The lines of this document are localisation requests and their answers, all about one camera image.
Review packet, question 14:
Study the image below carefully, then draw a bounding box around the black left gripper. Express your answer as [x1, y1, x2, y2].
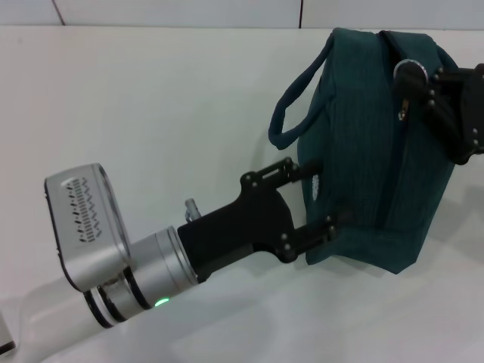
[177, 156, 355, 283]

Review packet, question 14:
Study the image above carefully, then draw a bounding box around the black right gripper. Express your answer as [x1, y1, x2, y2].
[392, 59, 484, 167]

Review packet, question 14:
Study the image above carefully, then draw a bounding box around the silver zipper pull ring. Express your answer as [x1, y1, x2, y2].
[397, 58, 430, 123]

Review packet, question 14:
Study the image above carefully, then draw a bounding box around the dark teal insulated bag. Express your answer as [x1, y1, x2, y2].
[268, 26, 461, 275]

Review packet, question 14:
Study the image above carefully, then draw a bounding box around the white partition panel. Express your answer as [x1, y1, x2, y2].
[298, 0, 484, 32]
[0, 0, 64, 27]
[52, 0, 303, 29]

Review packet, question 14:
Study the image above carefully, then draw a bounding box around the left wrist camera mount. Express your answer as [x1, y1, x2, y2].
[62, 245, 134, 295]

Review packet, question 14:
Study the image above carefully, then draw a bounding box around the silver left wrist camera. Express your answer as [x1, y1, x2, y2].
[44, 163, 132, 265]

